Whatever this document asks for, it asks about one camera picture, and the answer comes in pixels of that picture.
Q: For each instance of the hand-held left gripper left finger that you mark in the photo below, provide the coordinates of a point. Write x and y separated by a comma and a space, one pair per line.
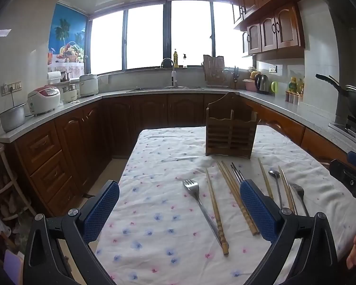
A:
102, 207

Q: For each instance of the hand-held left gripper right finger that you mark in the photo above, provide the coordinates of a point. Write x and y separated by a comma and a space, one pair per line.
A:
255, 207

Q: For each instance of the pair of wooden chopsticks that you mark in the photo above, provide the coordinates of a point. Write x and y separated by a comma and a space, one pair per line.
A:
230, 188

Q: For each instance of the wooden utensil holder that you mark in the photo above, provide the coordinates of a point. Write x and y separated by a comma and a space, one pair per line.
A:
231, 130

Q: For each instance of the gas stove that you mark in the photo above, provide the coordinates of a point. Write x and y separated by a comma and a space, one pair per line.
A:
354, 130

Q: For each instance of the carved wooden chopstick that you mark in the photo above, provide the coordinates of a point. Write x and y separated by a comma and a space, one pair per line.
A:
216, 213

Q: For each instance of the steel spoon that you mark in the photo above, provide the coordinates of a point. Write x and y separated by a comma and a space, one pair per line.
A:
274, 172

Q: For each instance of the small steel fork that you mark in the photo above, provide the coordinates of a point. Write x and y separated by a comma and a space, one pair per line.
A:
296, 189

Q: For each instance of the white floral tablecloth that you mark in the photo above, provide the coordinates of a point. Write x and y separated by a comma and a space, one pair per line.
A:
154, 207

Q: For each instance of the large steel fork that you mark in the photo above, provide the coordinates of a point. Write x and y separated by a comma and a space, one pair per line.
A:
192, 188

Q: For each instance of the wooden lower cabinets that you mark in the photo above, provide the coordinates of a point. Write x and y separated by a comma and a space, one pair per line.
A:
77, 142

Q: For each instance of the wooden cabinets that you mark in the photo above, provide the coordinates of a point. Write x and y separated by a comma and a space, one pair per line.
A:
77, 142
273, 29

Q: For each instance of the grey kitchen countertop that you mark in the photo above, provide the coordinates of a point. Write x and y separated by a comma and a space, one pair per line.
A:
284, 109

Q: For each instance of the spice jar set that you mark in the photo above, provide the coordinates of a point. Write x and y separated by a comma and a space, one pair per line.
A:
293, 98

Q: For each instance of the yellow bottle green label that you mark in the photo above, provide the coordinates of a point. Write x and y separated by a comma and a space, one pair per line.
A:
292, 86

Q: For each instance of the green cup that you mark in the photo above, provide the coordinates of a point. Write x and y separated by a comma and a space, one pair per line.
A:
274, 87

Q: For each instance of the white storage rack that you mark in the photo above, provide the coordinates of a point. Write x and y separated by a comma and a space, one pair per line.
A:
0, 154

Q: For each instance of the small white appliance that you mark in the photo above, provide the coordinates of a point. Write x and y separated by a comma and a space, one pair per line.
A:
69, 95

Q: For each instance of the steel electric kettle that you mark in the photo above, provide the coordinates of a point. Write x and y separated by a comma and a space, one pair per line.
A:
262, 84

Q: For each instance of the pink container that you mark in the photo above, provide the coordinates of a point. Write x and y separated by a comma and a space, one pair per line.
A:
249, 85

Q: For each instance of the red and white rice cooker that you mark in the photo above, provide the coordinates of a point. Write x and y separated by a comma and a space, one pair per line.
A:
43, 99

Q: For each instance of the metal cooker pot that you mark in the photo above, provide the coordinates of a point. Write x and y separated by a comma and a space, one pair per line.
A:
12, 120

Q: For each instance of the steel kitchen sink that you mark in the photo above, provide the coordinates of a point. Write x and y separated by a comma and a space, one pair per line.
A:
154, 89

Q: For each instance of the yellow lidded container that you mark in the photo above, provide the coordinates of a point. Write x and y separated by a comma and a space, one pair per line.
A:
254, 74

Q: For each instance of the wooden cutting board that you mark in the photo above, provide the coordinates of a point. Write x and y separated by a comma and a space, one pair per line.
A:
215, 71

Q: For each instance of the chrome kitchen faucet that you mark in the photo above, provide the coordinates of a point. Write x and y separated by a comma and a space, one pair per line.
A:
173, 74

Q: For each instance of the wooden upper cabinets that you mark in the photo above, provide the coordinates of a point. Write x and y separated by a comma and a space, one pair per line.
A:
273, 29

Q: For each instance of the clear soap dispenser bottle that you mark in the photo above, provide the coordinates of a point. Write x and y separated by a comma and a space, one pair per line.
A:
184, 62

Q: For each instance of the yellow oil bottle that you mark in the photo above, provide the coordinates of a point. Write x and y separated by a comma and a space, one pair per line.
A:
176, 59

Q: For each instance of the large kitchen window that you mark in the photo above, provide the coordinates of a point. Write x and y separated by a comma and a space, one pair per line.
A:
145, 35

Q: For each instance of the wall switch plate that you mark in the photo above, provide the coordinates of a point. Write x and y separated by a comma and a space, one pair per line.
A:
273, 69

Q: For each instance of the wall power outlet strip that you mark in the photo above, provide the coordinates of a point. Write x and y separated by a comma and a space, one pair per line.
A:
11, 88

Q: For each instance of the fruit and palm wall poster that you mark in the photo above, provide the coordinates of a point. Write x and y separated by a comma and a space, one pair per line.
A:
68, 35

